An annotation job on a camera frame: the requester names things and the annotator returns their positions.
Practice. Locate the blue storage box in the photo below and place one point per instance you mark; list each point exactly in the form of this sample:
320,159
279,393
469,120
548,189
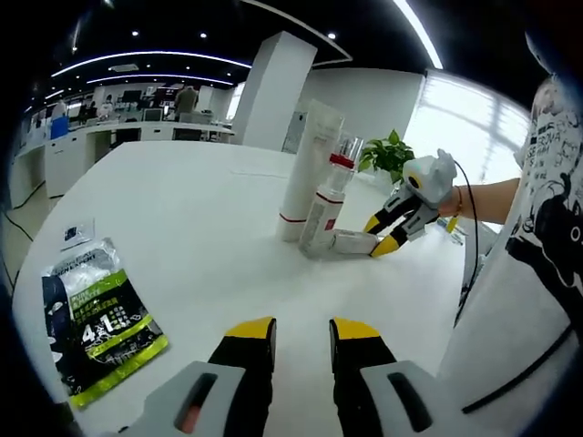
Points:
59,128

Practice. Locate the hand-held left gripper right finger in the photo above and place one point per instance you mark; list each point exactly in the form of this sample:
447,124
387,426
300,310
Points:
364,387

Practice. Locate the green black skincare packet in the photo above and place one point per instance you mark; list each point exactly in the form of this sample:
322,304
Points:
105,328

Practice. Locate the white skincare tube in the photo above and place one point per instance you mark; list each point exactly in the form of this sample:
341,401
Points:
300,191

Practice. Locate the small colourful desk items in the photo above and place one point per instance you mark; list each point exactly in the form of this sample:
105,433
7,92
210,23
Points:
451,227

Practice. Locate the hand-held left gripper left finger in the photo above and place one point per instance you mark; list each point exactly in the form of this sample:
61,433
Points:
241,387

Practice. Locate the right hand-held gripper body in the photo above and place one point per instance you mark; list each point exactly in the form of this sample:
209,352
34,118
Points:
432,182

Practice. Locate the potted green plant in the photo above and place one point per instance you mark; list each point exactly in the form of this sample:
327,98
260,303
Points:
387,155

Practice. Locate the white office desk row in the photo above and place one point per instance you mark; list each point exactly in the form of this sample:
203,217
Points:
91,150

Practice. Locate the red collar skincare spray bottle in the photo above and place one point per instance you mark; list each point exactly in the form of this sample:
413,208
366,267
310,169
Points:
339,179

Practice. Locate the small white skincare sachet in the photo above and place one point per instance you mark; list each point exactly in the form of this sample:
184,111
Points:
77,234

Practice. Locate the person in white shirt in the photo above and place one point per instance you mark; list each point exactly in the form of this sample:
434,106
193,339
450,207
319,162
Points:
524,296

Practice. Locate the small white skincare bottle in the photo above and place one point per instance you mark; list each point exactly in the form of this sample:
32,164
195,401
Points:
353,241
319,227

